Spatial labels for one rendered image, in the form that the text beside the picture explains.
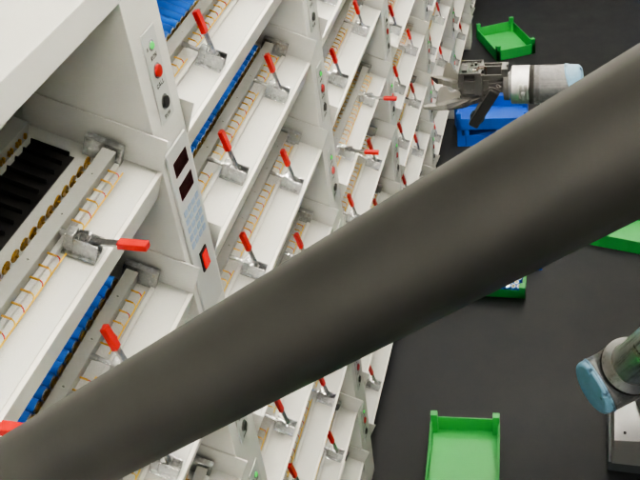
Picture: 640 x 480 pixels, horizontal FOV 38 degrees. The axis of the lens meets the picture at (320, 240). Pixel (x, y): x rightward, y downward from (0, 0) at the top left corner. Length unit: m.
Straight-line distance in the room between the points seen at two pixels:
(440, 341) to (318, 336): 2.96
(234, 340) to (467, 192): 0.06
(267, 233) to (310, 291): 1.54
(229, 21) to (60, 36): 0.60
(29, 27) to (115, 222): 0.26
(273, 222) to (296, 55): 0.34
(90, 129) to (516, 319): 2.23
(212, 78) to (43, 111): 0.29
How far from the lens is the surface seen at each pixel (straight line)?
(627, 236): 3.60
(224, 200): 1.47
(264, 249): 1.69
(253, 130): 1.64
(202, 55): 1.41
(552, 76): 2.23
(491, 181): 0.16
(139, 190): 1.17
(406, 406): 2.94
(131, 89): 1.15
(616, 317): 3.25
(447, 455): 2.81
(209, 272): 1.35
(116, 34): 1.12
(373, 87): 2.60
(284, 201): 1.80
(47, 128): 1.24
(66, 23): 1.00
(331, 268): 0.17
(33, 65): 0.94
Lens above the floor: 2.16
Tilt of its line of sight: 37 degrees down
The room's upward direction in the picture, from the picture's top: 8 degrees counter-clockwise
